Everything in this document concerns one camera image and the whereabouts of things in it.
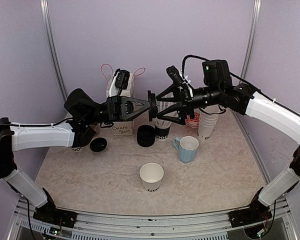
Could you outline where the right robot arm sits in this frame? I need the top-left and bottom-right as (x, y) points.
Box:
(156, 59), (300, 222)

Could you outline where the left aluminium corner post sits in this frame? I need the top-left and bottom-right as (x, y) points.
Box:
(39, 0), (72, 118)

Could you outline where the right aluminium corner post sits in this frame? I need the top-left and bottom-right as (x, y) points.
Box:
(240, 0), (262, 79)

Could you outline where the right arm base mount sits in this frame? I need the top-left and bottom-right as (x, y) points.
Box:
(228, 187), (273, 228)

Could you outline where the single black cup lid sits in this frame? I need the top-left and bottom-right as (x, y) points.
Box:
(89, 137), (108, 153)

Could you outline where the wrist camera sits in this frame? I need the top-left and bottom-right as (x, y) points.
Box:
(114, 68), (130, 90)
(166, 65), (184, 87)

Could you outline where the light blue ceramic mug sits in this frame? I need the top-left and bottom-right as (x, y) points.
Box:
(173, 136), (199, 164)

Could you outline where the black cup holding straws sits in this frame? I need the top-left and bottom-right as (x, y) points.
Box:
(154, 119), (171, 140)

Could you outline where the black coffee cup lid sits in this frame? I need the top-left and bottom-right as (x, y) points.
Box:
(147, 90), (158, 122)

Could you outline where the aluminium corner post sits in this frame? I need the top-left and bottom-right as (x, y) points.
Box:
(39, 0), (72, 118)
(240, 0), (262, 79)

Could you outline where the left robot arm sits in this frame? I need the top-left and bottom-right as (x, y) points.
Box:
(0, 88), (151, 223)

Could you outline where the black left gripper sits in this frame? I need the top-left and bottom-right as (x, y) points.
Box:
(83, 94), (152, 125)

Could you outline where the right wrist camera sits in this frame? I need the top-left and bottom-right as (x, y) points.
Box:
(166, 65), (184, 87)

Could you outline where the white paper takeout bag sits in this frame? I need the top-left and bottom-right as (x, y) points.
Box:
(100, 63), (146, 136)

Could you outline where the stack of black lids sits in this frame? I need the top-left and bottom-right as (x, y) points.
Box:
(137, 124), (156, 148)

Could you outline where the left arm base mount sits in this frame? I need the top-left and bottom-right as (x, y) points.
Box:
(33, 188), (78, 229)

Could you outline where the front aluminium frame rail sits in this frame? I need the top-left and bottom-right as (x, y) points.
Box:
(6, 198), (300, 240)

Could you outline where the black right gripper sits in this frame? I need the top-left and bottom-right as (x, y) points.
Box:
(156, 82), (223, 124)

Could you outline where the red patterned bowl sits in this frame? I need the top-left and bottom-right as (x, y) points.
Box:
(185, 112), (200, 129)

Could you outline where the white paper cup GOOD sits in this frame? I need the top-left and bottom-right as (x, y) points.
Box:
(139, 162), (165, 193)

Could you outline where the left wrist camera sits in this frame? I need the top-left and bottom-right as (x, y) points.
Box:
(114, 68), (130, 90)

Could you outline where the stack of white paper cups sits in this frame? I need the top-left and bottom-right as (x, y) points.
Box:
(198, 105), (220, 140)

